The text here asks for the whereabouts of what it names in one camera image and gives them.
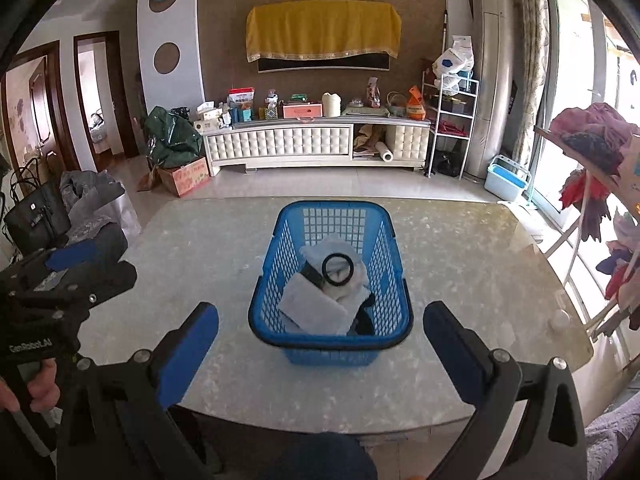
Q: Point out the white metal shelf rack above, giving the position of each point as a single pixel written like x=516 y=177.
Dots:
x=451 y=104

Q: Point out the patterned window curtain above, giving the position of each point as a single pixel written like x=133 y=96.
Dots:
x=536 y=43

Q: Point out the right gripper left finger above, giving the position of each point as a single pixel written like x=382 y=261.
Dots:
x=115 y=423

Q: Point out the black sparkly handbag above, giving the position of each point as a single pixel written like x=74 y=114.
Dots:
x=336 y=270

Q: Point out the black leather handbag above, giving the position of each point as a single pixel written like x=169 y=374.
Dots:
x=38 y=218

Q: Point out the clothes drying rack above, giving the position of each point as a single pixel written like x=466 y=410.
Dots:
x=600 y=197

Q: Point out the grey chair with cover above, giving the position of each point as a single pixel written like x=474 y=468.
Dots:
x=100 y=210

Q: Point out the red-print cardboard box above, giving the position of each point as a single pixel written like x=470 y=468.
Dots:
x=185 y=179

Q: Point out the white quilted cloth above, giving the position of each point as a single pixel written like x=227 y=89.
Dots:
x=356 y=291

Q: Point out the orange bag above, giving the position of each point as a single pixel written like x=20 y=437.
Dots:
x=415 y=109

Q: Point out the green plastic bag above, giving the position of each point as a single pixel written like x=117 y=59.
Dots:
x=171 y=141

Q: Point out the white paper roll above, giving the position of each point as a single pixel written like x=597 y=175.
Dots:
x=385 y=153

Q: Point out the pink purple clothes pile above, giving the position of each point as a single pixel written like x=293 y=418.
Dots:
x=598 y=132

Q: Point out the white standing air conditioner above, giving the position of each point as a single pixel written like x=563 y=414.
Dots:
x=493 y=47

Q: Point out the blue plastic laundry basket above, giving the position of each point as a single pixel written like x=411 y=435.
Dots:
x=369 y=228

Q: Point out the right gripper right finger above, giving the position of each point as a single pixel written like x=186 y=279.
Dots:
x=550 y=440

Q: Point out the white blue plastic bag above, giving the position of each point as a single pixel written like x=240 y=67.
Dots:
x=453 y=69

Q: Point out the person's left hand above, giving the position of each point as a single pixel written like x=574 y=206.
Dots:
x=42 y=388

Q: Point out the light blue storage bin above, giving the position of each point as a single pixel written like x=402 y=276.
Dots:
x=506 y=179

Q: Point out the pink storage box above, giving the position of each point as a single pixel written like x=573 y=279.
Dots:
x=302 y=110

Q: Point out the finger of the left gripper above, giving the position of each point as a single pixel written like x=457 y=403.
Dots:
x=94 y=285
x=65 y=258

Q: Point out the white foam pad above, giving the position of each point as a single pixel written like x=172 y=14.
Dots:
x=306 y=310

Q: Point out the yellow television cover cloth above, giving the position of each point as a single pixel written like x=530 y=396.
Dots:
x=321 y=30

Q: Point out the white plastic jug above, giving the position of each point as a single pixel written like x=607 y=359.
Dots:
x=331 y=105

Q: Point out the black plush toy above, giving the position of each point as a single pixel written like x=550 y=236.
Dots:
x=363 y=324

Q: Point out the white tufted TV cabinet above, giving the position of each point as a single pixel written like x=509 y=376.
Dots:
x=346 y=141

